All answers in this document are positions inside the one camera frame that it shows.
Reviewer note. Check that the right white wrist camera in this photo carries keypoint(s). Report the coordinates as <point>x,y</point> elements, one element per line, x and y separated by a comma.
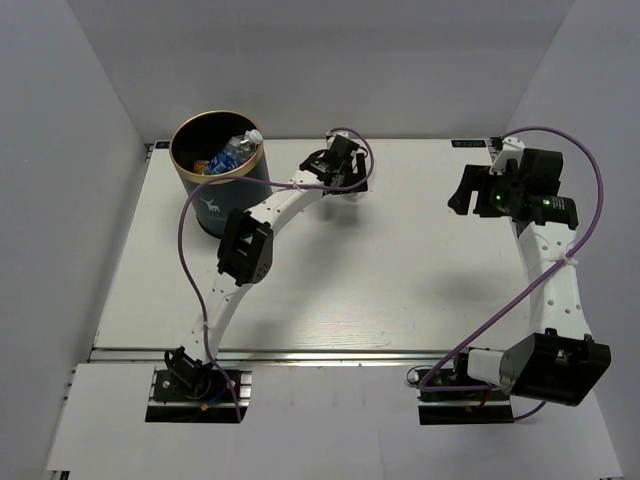
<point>502,150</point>

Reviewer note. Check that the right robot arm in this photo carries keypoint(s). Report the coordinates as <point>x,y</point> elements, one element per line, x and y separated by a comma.
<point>558,361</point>

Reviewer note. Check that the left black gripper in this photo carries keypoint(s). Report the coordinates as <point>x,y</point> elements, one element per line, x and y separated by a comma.
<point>361,173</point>

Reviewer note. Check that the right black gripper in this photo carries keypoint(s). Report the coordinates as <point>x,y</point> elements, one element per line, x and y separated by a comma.
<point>477,178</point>

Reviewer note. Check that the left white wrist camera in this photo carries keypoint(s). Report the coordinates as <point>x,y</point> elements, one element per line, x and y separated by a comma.
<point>333,134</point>

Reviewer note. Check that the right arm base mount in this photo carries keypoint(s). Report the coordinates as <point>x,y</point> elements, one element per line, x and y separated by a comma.
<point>461,400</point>

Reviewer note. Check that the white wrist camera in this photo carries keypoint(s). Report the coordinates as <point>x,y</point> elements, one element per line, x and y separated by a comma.
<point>502,150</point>
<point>333,134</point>

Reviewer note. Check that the small clear bottle blue label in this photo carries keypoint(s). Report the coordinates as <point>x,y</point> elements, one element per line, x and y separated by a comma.
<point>237,151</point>

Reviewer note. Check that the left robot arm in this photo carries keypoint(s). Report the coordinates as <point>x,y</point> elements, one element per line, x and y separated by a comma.
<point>245,251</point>

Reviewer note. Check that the dark green cylindrical bin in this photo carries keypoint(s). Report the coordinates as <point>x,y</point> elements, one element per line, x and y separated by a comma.
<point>200,139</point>

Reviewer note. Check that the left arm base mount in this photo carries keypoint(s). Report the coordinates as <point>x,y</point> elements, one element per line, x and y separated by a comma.
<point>185,390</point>

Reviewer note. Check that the orange juice plastic bottle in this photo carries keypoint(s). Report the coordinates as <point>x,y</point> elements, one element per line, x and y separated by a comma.
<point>201,167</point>

